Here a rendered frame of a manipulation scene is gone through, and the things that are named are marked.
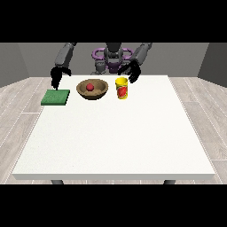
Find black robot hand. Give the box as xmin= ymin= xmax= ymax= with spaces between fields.
xmin=50 ymin=65 xmax=72 ymax=90
xmin=117 ymin=59 xmax=142 ymax=84

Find yellow cup with melon print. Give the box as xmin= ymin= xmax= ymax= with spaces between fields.
xmin=114 ymin=76 xmax=129 ymax=100

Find green square pad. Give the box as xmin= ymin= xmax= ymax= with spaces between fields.
xmin=40 ymin=89 xmax=71 ymax=106

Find brown wooden bowl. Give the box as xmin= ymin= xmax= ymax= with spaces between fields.
xmin=75 ymin=78 xmax=109 ymax=101

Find grey robot trunk purple rings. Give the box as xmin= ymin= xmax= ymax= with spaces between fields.
xmin=90 ymin=43 xmax=135 ymax=76

